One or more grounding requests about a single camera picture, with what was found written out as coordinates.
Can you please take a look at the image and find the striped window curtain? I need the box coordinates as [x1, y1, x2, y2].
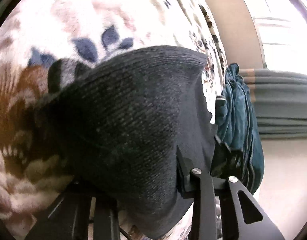
[239, 69, 307, 139]

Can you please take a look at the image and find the black striped knit sweater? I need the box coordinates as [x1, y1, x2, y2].
[35, 46, 217, 239]

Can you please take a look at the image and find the teal velvet garment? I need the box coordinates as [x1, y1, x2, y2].
[211, 63, 265, 194]

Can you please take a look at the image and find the floral plush bed blanket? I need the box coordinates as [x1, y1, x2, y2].
[0, 0, 227, 239]

